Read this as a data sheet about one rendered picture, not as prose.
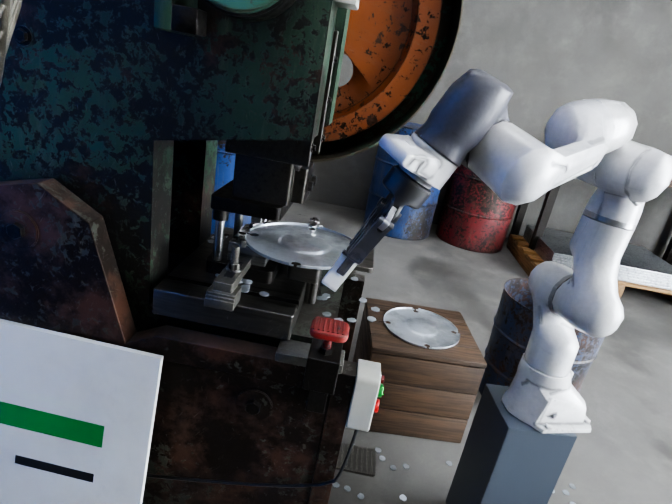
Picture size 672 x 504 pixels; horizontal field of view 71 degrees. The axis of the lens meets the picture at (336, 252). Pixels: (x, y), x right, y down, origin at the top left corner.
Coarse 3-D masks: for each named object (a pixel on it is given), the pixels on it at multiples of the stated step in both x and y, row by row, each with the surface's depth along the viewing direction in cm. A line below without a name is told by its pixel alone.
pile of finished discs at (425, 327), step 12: (396, 312) 186; (408, 312) 187; (420, 312) 189; (432, 312) 190; (384, 324) 175; (396, 324) 177; (408, 324) 177; (420, 324) 178; (432, 324) 180; (444, 324) 183; (396, 336) 168; (408, 336) 170; (420, 336) 171; (432, 336) 173; (444, 336) 174; (456, 336) 176; (432, 348) 164; (444, 348) 166
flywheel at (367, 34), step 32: (384, 0) 129; (416, 0) 126; (352, 32) 132; (384, 32) 131; (416, 32) 127; (384, 64) 134; (416, 64) 130; (352, 96) 138; (384, 96) 134; (352, 128) 138
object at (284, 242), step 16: (272, 224) 125; (288, 224) 128; (304, 224) 129; (256, 240) 113; (272, 240) 115; (288, 240) 115; (304, 240) 117; (320, 240) 119; (336, 240) 123; (272, 256) 105; (288, 256) 107; (304, 256) 109; (320, 256) 110; (336, 256) 112
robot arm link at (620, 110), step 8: (608, 104) 86; (616, 104) 87; (624, 104) 89; (616, 112) 85; (624, 112) 87; (632, 112) 88; (616, 120) 85; (624, 120) 86; (632, 120) 88; (616, 128) 85; (624, 128) 86; (632, 128) 88; (616, 136) 86; (624, 136) 87; (632, 136) 90; (616, 144) 88; (624, 144) 92; (608, 152) 91; (584, 176) 100; (592, 176) 98; (592, 184) 101
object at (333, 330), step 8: (312, 320) 87; (320, 320) 87; (328, 320) 87; (336, 320) 88; (312, 328) 84; (320, 328) 84; (328, 328) 84; (336, 328) 85; (344, 328) 85; (312, 336) 84; (320, 336) 83; (328, 336) 83; (336, 336) 83; (344, 336) 83; (328, 344) 86
